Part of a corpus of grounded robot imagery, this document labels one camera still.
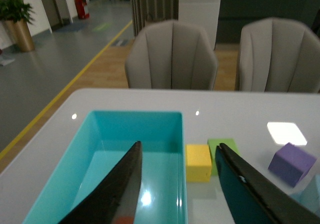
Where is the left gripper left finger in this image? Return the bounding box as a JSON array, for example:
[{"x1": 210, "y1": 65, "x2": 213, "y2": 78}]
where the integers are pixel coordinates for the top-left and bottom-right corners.
[{"x1": 60, "y1": 141, "x2": 143, "y2": 224}]

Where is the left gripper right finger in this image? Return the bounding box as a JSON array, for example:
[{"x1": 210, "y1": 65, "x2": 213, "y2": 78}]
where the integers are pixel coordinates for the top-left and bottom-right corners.
[{"x1": 217, "y1": 143, "x2": 320, "y2": 224}]

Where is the light blue cube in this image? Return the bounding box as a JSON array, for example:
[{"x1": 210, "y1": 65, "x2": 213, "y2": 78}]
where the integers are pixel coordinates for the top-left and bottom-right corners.
[{"x1": 290, "y1": 174, "x2": 320, "y2": 217}]

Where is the purple foam cube far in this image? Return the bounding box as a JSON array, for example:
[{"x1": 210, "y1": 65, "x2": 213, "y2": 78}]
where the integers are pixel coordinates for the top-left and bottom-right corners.
[{"x1": 268, "y1": 143, "x2": 317, "y2": 187}]

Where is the teal plastic bin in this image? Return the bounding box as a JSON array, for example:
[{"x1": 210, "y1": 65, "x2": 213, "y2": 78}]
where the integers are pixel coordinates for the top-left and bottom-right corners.
[{"x1": 24, "y1": 111, "x2": 188, "y2": 224}]

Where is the yellow foam cube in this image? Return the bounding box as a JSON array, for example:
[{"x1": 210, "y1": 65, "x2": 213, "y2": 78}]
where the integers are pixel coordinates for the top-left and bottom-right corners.
[{"x1": 185, "y1": 144, "x2": 212, "y2": 183}]

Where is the green foam cube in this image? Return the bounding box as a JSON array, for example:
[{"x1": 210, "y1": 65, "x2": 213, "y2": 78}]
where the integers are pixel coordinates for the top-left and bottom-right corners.
[{"x1": 207, "y1": 138, "x2": 240, "y2": 177}]

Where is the grey chair right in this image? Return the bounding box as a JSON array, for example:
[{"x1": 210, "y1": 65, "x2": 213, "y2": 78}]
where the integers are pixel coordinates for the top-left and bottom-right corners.
[{"x1": 234, "y1": 17, "x2": 320, "y2": 93}]

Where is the grey chair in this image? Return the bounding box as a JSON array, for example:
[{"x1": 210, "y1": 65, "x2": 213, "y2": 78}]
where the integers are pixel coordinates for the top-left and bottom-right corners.
[
  {"x1": 234, "y1": 17, "x2": 320, "y2": 93},
  {"x1": 124, "y1": 20, "x2": 219, "y2": 91}
]

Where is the grey chair left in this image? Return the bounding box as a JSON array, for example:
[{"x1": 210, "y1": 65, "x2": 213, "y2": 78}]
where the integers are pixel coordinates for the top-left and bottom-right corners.
[{"x1": 124, "y1": 20, "x2": 219, "y2": 91}]

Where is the dark counter cabinet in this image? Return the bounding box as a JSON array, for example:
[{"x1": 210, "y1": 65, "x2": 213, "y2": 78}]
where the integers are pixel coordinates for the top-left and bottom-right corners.
[{"x1": 216, "y1": 0, "x2": 320, "y2": 44}]

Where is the gold plant pot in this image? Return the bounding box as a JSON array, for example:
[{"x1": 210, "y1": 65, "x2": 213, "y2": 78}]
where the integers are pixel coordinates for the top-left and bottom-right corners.
[{"x1": 4, "y1": 19, "x2": 35, "y2": 52}]

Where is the white cabinet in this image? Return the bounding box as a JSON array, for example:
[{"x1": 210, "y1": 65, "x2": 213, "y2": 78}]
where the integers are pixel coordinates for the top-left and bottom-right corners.
[{"x1": 178, "y1": 0, "x2": 221, "y2": 48}]

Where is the red fire extinguisher box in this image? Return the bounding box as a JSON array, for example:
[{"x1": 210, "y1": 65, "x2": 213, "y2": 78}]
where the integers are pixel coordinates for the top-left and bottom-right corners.
[{"x1": 74, "y1": 0, "x2": 90, "y2": 19}]

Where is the potted green plant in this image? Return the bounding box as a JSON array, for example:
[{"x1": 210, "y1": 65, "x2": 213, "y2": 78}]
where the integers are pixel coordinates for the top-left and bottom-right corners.
[{"x1": 0, "y1": 0, "x2": 35, "y2": 24}]

